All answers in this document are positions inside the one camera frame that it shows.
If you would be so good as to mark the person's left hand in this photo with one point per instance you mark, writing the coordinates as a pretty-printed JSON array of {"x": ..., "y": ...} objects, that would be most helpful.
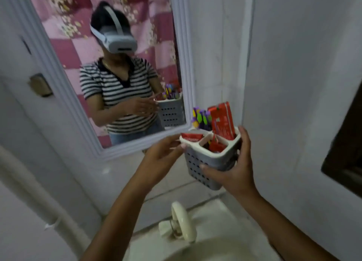
[{"x": 158, "y": 162}]

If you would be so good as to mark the person's right hand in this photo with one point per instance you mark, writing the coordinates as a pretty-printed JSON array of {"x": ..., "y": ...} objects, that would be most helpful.
[{"x": 239, "y": 179}]

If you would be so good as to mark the person's left fingers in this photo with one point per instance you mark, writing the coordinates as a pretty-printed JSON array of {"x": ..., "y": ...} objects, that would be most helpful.
[{"x": 175, "y": 145}]

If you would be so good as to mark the person's right thumb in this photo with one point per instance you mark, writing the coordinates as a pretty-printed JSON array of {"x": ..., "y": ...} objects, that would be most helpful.
[{"x": 213, "y": 171}]

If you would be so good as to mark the grey perforated plastic basket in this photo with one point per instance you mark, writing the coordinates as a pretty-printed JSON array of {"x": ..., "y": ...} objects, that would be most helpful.
[{"x": 203, "y": 162}]

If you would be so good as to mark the person's left forearm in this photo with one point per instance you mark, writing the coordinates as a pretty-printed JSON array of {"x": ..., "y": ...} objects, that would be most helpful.
[{"x": 118, "y": 218}]

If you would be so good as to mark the person's right forearm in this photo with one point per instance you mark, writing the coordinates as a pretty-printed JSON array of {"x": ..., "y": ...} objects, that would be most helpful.
[{"x": 280, "y": 229}]

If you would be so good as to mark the small red toothpaste tube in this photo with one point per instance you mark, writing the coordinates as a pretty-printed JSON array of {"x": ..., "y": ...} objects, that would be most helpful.
[{"x": 191, "y": 137}]

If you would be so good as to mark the crumpled red toothpaste tube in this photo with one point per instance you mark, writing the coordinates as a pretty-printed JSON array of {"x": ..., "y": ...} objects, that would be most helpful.
[{"x": 217, "y": 146}]

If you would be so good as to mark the bunch of colourful toothbrushes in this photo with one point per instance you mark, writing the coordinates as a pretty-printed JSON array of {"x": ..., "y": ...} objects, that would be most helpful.
[{"x": 201, "y": 119}]

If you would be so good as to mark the large red toothpaste tube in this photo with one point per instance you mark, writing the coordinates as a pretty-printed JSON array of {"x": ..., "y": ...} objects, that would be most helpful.
[{"x": 223, "y": 121}]

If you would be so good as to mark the cream tap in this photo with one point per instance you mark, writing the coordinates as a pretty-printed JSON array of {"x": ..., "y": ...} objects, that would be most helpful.
[{"x": 182, "y": 222}]

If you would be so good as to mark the white sink basin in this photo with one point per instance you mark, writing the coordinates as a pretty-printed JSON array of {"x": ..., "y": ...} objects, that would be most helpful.
[{"x": 223, "y": 235}]

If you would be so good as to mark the white framed wall mirror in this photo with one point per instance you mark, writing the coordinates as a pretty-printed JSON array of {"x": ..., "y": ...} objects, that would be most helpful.
[{"x": 113, "y": 71}]

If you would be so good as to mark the white wall pipe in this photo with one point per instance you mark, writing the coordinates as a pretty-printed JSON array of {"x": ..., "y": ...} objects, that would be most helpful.
[{"x": 42, "y": 195}]

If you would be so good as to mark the brown wall switch box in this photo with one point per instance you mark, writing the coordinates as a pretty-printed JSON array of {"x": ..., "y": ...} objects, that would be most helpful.
[{"x": 41, "y": 85}]

